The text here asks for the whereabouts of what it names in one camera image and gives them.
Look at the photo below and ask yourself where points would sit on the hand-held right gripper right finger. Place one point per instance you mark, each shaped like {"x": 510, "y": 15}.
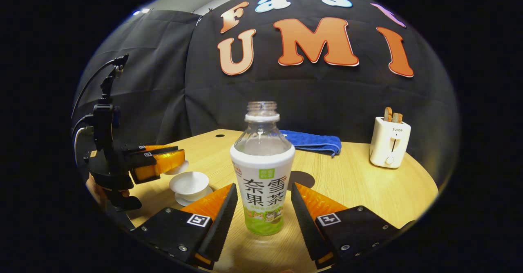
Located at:
{"x": 306, "y": 228}

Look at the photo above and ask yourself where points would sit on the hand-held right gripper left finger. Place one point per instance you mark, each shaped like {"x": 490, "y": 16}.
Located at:
{"x": 222, "y": 228}

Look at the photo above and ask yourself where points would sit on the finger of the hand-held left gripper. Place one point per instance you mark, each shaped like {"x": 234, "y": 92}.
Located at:
{"x": 163, "y": 162}
{"x": 155, "y": 148}

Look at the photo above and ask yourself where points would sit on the white teacup lid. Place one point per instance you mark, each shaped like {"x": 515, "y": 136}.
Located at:
{"x": 179, "y": 168}

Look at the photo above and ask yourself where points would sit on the white teacup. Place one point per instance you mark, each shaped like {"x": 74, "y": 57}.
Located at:
{"x": 188, "y": 183}

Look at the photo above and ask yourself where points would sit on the dark round coaster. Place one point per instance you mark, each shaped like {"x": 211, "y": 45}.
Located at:
{"x": 304, "y": 180}

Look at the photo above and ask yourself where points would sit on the water bottle green white label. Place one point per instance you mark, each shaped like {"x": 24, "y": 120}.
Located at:
{"x": 262, "y": 171}

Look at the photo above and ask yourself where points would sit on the blue towel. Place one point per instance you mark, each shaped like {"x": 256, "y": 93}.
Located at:
{"x": 314, "y": 141}

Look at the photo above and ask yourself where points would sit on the white toaster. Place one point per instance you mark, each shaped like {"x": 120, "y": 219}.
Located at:
{"x": 389, "y": 146}

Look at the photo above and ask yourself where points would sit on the black backdrop cloth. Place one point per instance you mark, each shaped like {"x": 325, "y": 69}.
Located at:
{"x": 327, "y": 93}

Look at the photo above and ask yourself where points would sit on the toast slice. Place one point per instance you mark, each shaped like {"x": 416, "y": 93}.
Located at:
{"x": 397, "y": 117}
{"x": 387, "y": 114}

